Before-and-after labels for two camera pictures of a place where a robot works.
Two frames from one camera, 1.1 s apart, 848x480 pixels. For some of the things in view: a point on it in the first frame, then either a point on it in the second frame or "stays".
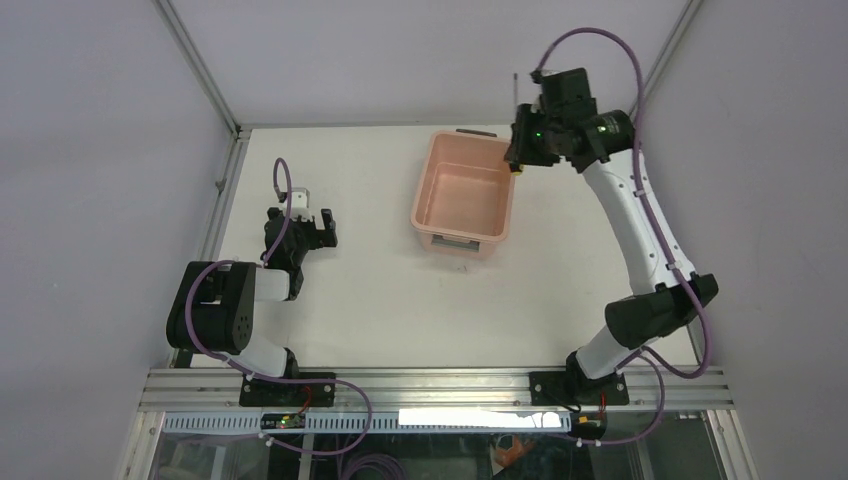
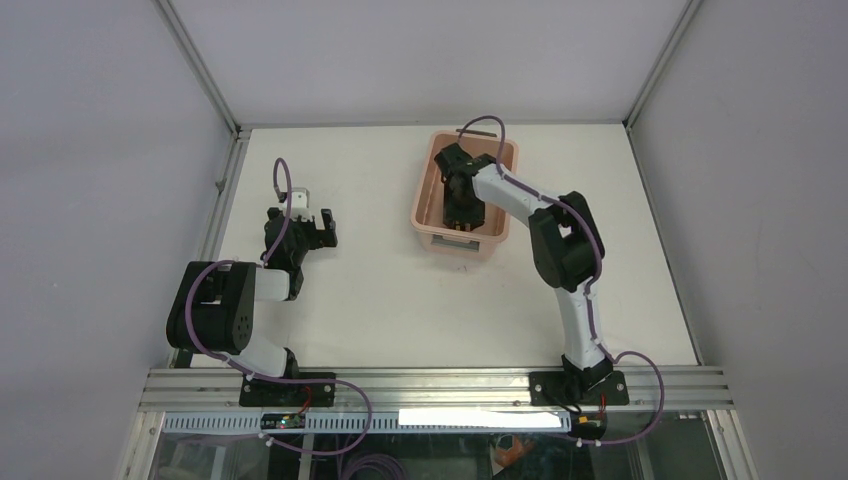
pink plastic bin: x=464 y=197 stays
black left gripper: x=303 y=234 stays
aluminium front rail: x=649 y=390 stays
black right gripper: x=521 y=142 → x=460 y=195
